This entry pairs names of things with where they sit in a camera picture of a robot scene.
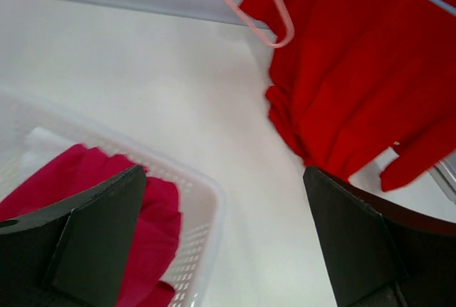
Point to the magenta polo shirt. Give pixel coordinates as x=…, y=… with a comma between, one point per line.
x=157, y=232

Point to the white plastic laundry basket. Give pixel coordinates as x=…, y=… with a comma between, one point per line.
x=202, y=201

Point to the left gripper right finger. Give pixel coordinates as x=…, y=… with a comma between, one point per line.
x=376, y=252

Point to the white t shirt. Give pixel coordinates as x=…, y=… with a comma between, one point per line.
x=41, y=146

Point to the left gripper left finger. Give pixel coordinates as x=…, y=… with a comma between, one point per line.
x=72, y=252

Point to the aluminium frame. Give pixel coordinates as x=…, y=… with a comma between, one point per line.
x=444, y=175

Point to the red t shirt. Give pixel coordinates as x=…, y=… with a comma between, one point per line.
x=363, y=76

